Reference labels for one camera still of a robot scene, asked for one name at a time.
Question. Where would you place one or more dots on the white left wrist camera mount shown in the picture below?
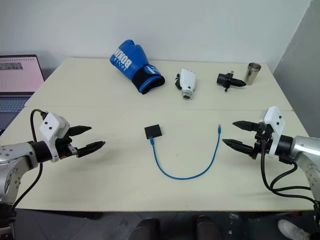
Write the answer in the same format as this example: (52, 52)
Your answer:
(53, 130)

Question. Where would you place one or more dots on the blue boxing glove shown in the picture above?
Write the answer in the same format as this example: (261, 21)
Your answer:
(136, 66)

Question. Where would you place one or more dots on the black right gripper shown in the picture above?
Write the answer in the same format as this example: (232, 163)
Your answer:
(262, 140)

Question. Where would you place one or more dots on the black square adapter box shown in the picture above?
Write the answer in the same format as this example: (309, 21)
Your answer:
(153, 131)

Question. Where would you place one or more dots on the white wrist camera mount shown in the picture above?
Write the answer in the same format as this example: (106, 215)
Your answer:
(53, 130)
(275, 130)

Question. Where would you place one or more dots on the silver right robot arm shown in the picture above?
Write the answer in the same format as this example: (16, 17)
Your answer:
(303, 160)

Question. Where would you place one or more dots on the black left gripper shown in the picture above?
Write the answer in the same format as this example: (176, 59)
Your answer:
(63, 147)

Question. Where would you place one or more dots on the white shoe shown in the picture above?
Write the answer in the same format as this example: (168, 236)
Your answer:
(291, 228)

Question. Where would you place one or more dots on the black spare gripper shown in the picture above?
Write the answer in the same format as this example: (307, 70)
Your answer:
(228, 80)

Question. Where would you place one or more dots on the steel cup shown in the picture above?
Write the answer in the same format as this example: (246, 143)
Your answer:
(252, 73)

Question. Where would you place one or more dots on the open laptop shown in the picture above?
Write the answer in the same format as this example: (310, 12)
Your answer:
(15, 82)

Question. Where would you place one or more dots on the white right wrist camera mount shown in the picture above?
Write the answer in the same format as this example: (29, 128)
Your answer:
(275, 130)

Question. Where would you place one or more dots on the dark rounded shape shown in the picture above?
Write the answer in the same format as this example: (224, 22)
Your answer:
(147, 229)
(208, 228)

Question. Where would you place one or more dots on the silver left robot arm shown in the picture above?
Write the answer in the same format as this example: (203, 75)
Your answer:
(15, 160)

